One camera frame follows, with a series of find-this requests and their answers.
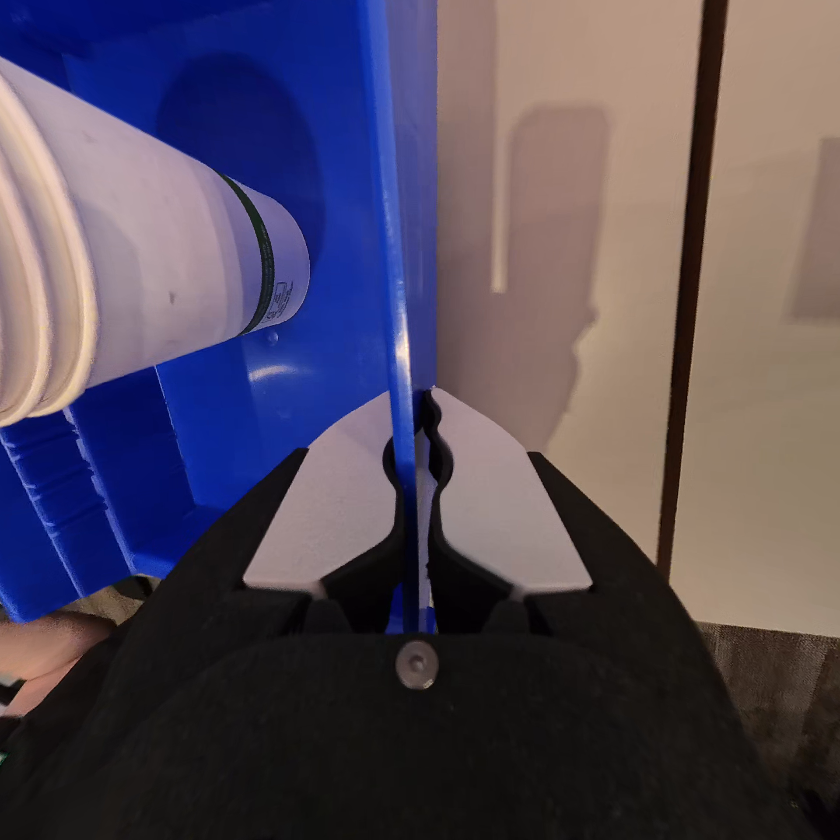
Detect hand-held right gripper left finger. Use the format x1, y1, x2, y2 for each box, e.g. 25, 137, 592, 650
243, 392, 404, 634

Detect blue plastic bin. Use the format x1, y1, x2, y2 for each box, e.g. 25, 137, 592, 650
0, 0, 439, 634

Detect person's left forearm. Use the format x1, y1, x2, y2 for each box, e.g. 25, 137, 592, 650
0, 610, 118, 718

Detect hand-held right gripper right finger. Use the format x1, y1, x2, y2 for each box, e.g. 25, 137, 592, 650
420, 388, 593, 634

